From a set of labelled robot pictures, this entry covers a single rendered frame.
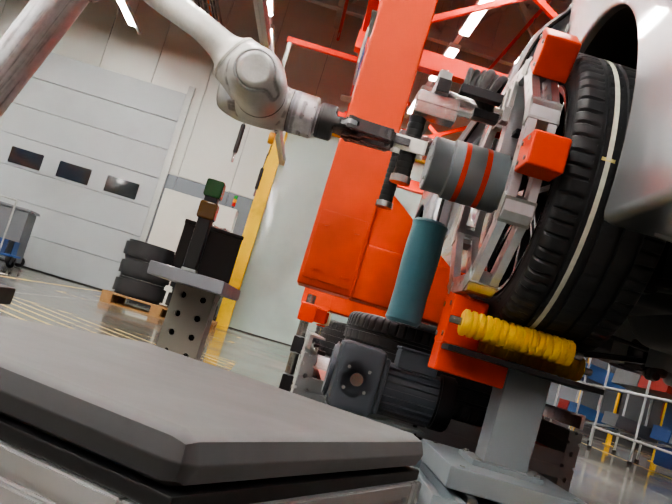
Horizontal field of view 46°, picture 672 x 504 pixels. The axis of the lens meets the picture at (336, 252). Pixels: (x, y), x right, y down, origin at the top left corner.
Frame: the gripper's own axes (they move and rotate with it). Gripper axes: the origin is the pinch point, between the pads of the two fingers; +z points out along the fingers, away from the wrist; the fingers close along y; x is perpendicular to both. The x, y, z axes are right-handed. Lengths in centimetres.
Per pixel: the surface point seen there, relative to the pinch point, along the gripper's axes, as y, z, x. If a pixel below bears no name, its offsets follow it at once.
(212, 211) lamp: -10.2, -36.9, -24.0
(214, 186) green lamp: -10.2, -38.1, -18.6
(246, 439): 119, -11, -49
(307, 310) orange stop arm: -181, -11, -35
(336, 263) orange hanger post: -59, -7, -23
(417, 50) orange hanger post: -60, -2, 44
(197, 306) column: -30, -36, -45
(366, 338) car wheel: -84, 9, -40
